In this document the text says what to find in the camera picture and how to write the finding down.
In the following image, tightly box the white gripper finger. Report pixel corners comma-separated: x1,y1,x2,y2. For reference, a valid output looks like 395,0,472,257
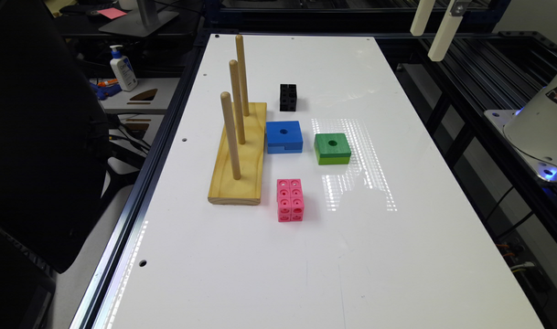
410,0,435,37
428,0,469,62

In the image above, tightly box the pink snap cube block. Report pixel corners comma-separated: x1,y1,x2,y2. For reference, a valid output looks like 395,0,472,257
276,179,305,222

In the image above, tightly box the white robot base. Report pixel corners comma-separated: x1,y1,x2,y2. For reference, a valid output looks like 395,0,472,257
484,74,557,183

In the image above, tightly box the black snap cube block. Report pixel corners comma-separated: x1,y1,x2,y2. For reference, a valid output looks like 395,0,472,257
279,84,297,111

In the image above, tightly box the green square block with hole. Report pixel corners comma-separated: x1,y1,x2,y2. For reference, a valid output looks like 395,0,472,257
314,133,351,165

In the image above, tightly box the far wooden peg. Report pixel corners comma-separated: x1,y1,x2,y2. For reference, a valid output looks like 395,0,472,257
235,34,250,116

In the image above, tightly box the wooden peg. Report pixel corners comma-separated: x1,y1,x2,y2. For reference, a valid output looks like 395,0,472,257
235,34,250,116
220,91,241,180
229,59,245,144

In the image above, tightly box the blue square block with hole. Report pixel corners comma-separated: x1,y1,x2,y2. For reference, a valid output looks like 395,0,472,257
266,121,303,154

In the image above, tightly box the middle wooden peg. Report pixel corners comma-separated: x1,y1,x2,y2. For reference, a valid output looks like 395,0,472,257
229,59,245,144

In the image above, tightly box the near wooden peg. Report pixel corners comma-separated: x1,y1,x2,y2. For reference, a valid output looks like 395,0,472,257
220,91,241,180

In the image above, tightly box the wooden peg base board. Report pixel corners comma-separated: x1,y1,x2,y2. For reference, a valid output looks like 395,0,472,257
208,102,267,206

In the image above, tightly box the grey monitor stand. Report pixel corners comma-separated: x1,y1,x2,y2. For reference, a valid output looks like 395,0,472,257
99,0,178,37

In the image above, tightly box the white lotion pump bottle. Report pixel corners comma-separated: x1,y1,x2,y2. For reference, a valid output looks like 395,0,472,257
110,45,138,91

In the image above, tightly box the pink sticky note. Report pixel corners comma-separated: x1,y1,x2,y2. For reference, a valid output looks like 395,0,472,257
98,7,127,20

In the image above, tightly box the blue and orange tool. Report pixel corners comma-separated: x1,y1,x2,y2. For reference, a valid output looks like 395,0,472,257
90,79,122,101

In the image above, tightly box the black office chair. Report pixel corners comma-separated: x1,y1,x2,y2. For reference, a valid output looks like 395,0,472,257
0,0,110,328

